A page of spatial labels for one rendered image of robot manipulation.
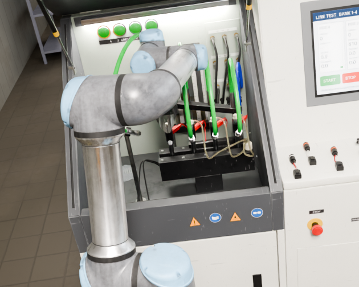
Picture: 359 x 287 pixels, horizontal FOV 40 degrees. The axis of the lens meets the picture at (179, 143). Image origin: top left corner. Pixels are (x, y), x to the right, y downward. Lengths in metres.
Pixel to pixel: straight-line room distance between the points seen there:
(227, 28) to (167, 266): 1.04
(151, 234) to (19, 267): 1.50
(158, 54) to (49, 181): 2.40
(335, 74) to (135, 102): 0.89
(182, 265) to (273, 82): 0.81
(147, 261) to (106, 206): 0.16
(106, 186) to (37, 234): 2.15
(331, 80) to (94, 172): 0.95
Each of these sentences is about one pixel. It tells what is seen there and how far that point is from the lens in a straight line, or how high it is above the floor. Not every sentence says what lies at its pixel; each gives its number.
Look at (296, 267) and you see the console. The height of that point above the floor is 0.61.
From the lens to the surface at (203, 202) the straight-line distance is 1.60.
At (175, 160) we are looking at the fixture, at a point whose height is 0.98.
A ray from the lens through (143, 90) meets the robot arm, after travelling 1.05.
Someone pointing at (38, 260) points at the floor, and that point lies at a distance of 3.06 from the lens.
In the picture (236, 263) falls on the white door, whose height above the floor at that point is 0.66.
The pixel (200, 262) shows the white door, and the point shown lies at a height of 0.69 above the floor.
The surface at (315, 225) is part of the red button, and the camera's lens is 1.69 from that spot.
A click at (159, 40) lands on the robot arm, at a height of 1.43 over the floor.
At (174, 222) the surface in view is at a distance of 1.65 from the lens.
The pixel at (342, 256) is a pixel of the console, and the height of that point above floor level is 0.64.
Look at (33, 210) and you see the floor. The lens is 3.47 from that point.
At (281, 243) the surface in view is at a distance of 1.75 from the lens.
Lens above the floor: 1.92
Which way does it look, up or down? 30 degrees down
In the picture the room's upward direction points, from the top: 9 degrees counter-clockwise
